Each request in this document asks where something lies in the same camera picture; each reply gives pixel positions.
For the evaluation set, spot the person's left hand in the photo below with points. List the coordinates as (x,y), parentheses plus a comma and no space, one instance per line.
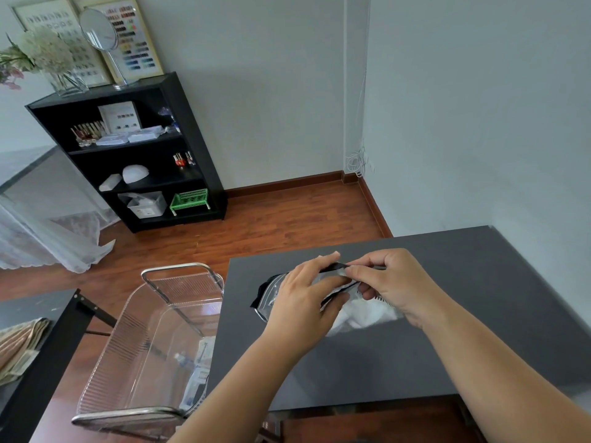
(295,313)

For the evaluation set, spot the person's right hand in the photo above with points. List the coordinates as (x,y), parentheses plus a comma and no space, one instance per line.
(406,286)

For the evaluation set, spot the clear zip bag with cotton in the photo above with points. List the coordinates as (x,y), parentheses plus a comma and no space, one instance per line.
(365,318)

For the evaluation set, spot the person's right forearm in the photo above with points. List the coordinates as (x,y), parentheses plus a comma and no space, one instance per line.
(508,378)

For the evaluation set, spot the person's left forearm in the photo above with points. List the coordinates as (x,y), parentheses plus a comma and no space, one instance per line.
(235,396)

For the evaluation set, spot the green plastic basket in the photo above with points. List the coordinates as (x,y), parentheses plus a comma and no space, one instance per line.
(189,201)

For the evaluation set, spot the white storage box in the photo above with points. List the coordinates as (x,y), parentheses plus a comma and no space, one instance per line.
(145,208)

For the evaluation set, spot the pile of small packets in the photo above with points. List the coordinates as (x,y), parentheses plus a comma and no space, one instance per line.
(198,378)

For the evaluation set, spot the row of nail polish bottles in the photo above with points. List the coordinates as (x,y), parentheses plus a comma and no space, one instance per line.
(179,160)

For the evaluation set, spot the black bookshelf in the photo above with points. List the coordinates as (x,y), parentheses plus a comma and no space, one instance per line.
(194,142)

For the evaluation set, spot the white dome nail lamp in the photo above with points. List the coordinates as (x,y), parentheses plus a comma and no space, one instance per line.
(135,173)

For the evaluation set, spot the white hand rest block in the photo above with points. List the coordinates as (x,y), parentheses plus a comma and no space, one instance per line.
(110,182)

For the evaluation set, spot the small blue clear ornament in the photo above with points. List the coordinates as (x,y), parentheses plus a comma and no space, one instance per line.
(170,118)

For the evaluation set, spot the white flat box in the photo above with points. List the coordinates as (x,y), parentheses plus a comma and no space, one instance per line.
(112,139)
(145,135)

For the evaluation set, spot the black table metal legs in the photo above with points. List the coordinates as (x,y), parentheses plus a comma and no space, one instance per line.
(46,364)

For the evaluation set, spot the white sample card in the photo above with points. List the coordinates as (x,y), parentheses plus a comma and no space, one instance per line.
(119,116)

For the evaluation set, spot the white lace tablecloth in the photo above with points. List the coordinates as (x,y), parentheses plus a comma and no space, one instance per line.
(41,235)

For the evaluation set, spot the olive folded towel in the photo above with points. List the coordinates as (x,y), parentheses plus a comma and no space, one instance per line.
(20,346)

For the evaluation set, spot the cluster of small brown bottles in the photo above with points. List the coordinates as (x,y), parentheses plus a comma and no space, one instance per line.
(85,133)

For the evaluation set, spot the gold framed colour chart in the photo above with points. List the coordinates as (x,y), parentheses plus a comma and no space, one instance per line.
(138,46)

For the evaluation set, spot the silver framed nail chart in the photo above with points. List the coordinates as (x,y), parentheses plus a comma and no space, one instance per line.
(87,66)

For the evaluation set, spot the clear glass vase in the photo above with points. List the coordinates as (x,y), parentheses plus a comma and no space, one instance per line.
(67,85)

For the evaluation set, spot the round standing mirror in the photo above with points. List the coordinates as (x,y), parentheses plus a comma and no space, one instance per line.
(97,29)

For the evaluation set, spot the white flower bouquet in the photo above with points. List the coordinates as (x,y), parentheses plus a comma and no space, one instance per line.
(46,48)

